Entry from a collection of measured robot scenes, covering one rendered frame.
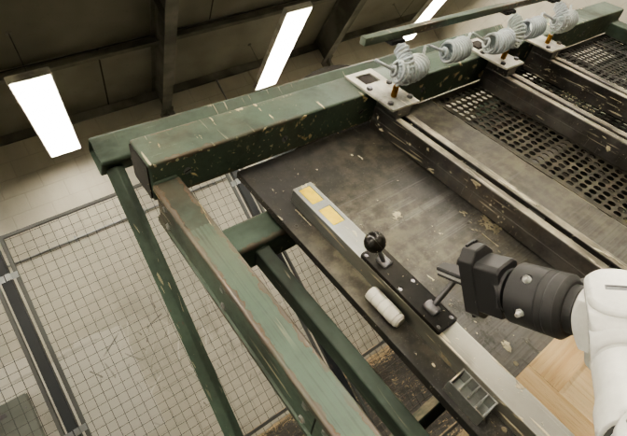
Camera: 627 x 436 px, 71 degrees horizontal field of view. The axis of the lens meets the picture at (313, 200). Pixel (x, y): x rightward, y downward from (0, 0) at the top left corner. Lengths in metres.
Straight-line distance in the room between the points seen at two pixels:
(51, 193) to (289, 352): 5.18
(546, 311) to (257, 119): 0.71
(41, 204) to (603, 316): 5.54
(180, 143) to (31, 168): 4.96
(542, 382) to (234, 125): 0.78
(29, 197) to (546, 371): 5.44
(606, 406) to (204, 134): 0.83
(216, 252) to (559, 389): 0.62
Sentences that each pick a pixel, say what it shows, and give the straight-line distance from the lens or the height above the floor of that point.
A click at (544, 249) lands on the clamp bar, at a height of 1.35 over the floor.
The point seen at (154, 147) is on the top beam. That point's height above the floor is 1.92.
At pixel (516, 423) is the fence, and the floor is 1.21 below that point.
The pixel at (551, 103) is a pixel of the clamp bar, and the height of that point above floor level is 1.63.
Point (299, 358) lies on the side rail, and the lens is 0.72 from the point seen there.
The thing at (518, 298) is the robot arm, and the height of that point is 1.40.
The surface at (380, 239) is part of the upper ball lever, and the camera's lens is 0.74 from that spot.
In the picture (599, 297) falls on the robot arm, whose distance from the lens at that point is 0.59.
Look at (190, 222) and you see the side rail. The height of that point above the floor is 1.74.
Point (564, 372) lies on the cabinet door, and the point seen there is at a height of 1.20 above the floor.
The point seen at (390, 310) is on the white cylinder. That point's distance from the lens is 0.82.
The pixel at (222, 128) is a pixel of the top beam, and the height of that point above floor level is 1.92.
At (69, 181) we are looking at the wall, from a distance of 5.78.
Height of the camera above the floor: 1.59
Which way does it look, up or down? 5 degrees up
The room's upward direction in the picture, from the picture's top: 28 degrees counter-clockwise
